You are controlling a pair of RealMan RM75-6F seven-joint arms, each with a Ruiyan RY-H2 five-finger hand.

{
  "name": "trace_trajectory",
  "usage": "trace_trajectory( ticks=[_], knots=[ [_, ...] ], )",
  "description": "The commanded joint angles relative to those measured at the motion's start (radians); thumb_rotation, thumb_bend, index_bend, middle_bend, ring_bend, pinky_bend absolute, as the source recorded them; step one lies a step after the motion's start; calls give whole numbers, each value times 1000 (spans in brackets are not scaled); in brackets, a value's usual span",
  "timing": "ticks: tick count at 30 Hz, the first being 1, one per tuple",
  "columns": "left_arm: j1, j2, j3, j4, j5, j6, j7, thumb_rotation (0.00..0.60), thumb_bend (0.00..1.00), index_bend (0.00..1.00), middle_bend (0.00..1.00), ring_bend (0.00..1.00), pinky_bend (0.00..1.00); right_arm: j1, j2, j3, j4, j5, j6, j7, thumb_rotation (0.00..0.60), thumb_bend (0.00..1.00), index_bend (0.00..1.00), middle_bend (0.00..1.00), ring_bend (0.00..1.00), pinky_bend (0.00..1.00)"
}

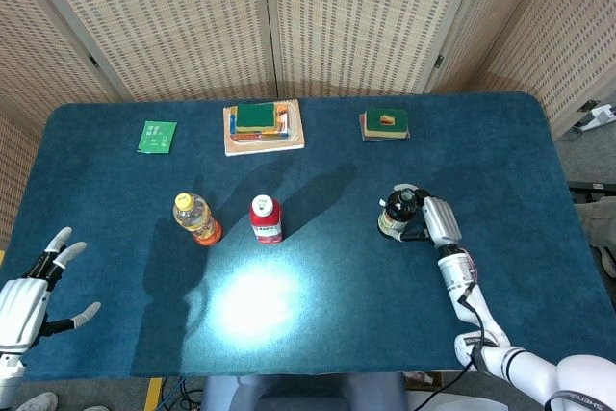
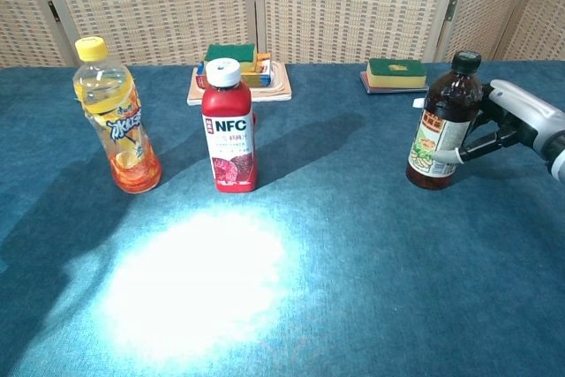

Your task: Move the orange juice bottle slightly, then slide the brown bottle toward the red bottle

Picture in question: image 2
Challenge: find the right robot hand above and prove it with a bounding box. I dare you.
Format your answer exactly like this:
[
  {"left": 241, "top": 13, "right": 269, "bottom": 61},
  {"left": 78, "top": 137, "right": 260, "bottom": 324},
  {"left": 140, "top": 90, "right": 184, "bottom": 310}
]
[{"left": 431, "top": 79, "right": 565, "bottom": 166}]

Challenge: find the dark brown tea bottle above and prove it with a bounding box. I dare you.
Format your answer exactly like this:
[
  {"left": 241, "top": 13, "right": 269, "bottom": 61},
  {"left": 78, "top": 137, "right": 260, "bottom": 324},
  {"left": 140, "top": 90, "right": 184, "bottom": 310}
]
[{"left": 404, "top": 49, "right": 485, "bottom": 192}]

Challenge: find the yellow-capped iced tea bottle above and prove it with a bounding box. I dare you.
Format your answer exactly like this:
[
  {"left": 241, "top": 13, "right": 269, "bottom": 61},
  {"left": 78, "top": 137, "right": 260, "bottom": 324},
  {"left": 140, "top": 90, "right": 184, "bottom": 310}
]
[{"left": 72, "top": 35, "right": 163, "bottom": 195}]

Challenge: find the woven folding screen panel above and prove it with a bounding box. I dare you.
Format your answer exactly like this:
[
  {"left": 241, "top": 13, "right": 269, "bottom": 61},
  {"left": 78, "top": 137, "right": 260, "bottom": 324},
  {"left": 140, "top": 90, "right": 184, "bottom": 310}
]
[
  {"left": 30, "top": 0, "right": 258, "bottom": 67},
  {"left": 434, "top": 0, "right": 546, "bottom": 64},
  {"left": 253, "top": 0, "right": 464, "bottom": 64},
  {"left": 493, "top": 0, "right": 565, "bottom": 62},
  {"left": 0, "top": 0, "right": 79, "bottom": 69}
]

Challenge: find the green yellow sponge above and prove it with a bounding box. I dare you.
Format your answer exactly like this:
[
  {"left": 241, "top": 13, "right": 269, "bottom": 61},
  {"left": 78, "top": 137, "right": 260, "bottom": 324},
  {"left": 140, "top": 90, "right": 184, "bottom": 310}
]
[
  {"left": 365, "top": 57, "right": 428, "bottom": 89},
  {"left": 203, "top": 43, "right": 258, "bottom": 74}
]

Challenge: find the blue tablecloth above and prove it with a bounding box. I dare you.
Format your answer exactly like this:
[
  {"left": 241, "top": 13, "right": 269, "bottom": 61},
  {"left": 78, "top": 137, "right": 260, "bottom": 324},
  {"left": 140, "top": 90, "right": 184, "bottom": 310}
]
[{"left": 0, "top": 61, "right": 565, "bottom": 377}]

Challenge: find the beige tray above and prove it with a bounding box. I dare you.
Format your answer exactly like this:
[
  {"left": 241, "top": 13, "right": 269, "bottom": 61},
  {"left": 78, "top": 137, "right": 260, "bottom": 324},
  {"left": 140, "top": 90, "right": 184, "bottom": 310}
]
[{"left": 186, "top": 62, "right": 293, "bottom": 107}]

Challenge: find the orange blue small box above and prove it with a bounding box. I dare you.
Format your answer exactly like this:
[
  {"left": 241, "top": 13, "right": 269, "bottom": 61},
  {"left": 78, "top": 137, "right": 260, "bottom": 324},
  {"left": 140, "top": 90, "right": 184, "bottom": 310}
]
[{"left": 240, "top": 52, "right": 273, "bottom": 88}]

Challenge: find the red NFC juice bottle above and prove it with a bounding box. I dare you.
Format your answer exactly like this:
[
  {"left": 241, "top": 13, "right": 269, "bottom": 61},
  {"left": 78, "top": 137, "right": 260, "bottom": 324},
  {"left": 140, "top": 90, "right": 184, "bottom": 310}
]
[{"left": 200, "top": 57, "right": 259, "bottom": 194}]

